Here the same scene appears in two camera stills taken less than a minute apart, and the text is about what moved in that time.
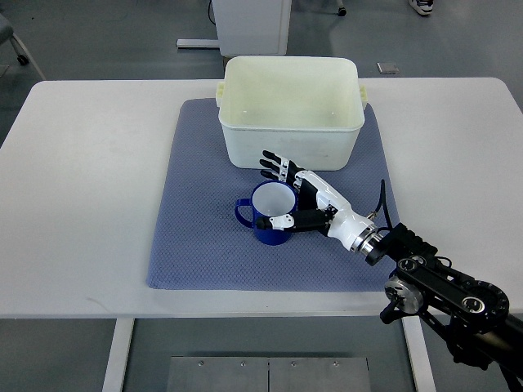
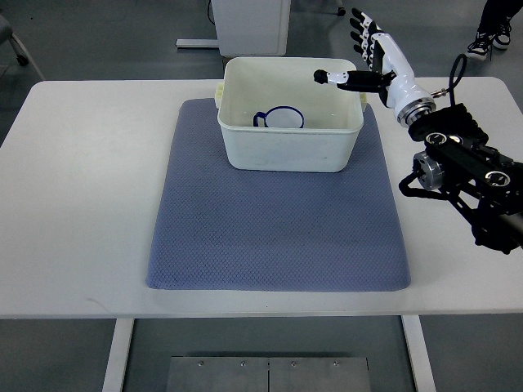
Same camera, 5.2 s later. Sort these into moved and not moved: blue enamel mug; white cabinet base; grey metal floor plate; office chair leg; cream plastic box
Moved: blue enamel mug
Not moved: office chair leg; white cabinet base; cream plastic box; grey metal floor plate
